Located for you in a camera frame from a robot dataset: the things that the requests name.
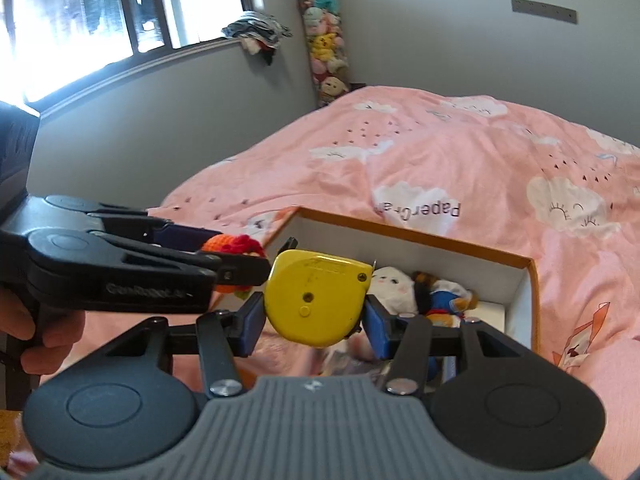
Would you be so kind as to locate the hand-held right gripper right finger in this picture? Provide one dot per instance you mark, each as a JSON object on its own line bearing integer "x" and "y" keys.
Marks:
{"x": 376, "y": 332}

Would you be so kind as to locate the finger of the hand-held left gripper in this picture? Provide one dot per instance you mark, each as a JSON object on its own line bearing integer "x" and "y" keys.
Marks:
{"x": 185, "y": 236}
{"x": 245, "y": 272}

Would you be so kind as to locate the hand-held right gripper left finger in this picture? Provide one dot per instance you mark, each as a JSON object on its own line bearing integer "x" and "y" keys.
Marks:
{"x": 252, "y": 325}

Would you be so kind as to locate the orange crochet toy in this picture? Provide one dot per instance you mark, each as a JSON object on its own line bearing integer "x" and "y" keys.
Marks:
{"x": 235, "y": 246}

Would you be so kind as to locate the yellow tape measure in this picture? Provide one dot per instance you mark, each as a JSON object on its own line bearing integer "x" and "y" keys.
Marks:
{"x": 315, "y": 300}

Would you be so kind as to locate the blue yellow duck plush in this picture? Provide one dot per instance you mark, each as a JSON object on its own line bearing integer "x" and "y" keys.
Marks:
{"x": 445, "y": 300}

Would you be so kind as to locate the orange cardboard box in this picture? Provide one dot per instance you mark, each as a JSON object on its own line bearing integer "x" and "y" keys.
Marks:
{"x": 340, "y": 237}

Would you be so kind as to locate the person's left hand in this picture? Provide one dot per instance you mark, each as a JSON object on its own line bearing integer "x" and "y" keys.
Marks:
{"x": 60, "y": 330}

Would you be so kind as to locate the dark furniture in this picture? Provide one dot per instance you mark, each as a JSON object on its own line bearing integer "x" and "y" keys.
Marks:
{"x": 15, "y": 155}

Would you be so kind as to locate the pink printed blanket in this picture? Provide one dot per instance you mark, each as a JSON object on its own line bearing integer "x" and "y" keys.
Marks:
{"x": 450, "y": 150}

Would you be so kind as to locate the bundle of clothes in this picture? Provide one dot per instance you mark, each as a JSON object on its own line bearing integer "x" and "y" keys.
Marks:
{"x": 257, "y": 32}

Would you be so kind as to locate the clear tube of plush toys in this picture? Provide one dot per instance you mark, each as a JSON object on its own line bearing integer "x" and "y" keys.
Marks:
{"x": 325, "y": 45}

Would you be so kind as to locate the window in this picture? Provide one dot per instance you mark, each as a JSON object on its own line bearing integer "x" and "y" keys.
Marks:
{"x": 100, "y": 10}

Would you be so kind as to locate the grey wall hook rail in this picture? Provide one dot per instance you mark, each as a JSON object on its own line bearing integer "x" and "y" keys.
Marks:
{"x": 545, "y": 10}

